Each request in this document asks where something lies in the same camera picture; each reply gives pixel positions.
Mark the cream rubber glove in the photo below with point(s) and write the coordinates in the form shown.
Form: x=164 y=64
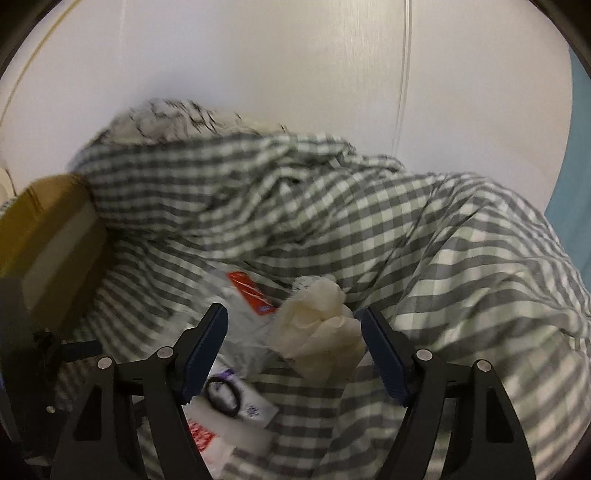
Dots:
x=318 y=323

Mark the grey white checked blanket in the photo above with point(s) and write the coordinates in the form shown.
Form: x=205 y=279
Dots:
x=369 y=221

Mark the orange red packet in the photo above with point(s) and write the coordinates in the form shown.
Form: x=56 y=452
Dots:
x=247 y=288

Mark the teal curtain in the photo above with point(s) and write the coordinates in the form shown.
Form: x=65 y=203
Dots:
x=575 y=152

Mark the brown cardboard box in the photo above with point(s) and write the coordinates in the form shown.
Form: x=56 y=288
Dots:
x=51 y=240

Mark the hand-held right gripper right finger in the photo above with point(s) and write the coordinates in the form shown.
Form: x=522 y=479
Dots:
x=383 y=360

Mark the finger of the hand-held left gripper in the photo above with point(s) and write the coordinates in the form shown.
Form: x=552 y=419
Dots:
x=81 y=350

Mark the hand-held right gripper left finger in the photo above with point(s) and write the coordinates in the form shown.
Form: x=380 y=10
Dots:
x=207 y=350

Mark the white packet red print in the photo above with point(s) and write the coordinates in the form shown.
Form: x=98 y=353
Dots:
x=201 y=434

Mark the clear plastic bag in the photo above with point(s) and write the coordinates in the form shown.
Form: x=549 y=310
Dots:
x=240 y=344

